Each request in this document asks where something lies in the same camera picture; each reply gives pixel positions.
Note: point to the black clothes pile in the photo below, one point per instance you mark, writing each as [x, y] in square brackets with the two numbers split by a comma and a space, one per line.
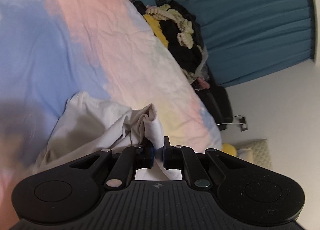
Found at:
[185, 55]

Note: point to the yellow cloth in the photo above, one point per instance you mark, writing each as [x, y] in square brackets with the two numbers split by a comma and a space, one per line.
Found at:
[155, 26]

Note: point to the pastel tie-dye bed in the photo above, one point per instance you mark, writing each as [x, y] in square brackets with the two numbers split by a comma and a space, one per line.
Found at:
[87, 32]

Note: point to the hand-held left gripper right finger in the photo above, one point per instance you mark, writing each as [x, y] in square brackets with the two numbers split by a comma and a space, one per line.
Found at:
[165, 156]

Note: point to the pink cloth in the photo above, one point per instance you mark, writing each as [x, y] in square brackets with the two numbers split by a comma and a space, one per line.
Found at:
[203, 83]

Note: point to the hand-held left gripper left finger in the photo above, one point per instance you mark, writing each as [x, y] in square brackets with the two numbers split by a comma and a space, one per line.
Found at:
[150, 156]

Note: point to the wall socket with charger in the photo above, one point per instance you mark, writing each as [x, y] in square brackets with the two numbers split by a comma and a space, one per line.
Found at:
[243, 125]

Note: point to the cream fuzzy garment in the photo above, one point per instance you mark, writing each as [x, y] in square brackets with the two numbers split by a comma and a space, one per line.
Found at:
[185, 37]

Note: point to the black sofa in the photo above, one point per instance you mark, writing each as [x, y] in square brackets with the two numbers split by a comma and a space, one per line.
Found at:
[215, 102]

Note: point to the white T-shirt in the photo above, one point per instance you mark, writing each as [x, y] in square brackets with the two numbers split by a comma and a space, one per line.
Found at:
[100, 120]

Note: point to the wide blue curtain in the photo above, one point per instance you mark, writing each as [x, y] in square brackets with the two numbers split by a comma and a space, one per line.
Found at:
[250, 20]

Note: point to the yellow plush toy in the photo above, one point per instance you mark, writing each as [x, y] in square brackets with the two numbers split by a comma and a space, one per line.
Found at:
[228, 148]

